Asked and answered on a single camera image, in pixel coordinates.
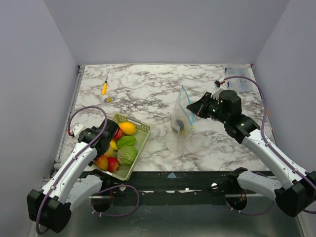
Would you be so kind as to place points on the red orange mango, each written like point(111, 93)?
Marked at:
point(102, 163)

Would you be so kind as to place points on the green cabbage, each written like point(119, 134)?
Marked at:
point(127, 155)

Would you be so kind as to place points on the green starfruit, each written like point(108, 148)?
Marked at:
point(126, 141)

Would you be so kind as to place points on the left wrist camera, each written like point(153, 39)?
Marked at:
point(75, 130)

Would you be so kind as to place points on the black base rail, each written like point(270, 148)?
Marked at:
point(169, 188)

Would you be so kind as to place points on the green perforated plastic basket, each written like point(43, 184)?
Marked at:
point(142, 135)

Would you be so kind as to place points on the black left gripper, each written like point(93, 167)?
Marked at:
point(94, 128)

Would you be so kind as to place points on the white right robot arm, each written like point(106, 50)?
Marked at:
point(293, 188)

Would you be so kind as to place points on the clear plastic screw box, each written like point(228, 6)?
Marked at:
point(240, 85)

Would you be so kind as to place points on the yellow lemon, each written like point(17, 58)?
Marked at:
point(128, 128)

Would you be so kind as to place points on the hex key set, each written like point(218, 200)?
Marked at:
point(109, 99)

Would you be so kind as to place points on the yellow banana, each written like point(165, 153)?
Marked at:
point(112, 149)

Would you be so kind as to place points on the red apple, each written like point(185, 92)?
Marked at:
point(118, 135)

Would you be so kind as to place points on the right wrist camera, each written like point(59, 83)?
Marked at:
point(220, 86)

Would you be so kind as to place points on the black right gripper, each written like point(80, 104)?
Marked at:
point(205, 106)

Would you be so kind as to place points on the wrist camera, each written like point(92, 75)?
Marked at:
point(75, 130)
point(220, 86)

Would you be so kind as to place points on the clear zip top bag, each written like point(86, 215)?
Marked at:
point(181, 112)

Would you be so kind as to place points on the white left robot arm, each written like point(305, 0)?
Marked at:
point(52, 205)

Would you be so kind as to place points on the red pomegranate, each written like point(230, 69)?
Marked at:
point(113, 164)

